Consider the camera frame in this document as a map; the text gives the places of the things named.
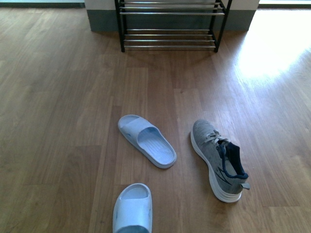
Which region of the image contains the light blue slide slipper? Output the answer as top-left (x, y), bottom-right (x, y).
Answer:
top-left (118, 115), bottom-right (177, 169)

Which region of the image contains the grey knit sneaker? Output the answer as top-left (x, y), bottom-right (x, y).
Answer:
top-left (190, 119), bottom-right (250, 203)

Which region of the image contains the black metal shoe rack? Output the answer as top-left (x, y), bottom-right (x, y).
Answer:
top-left (115, 0), bottom-right (232, 52)

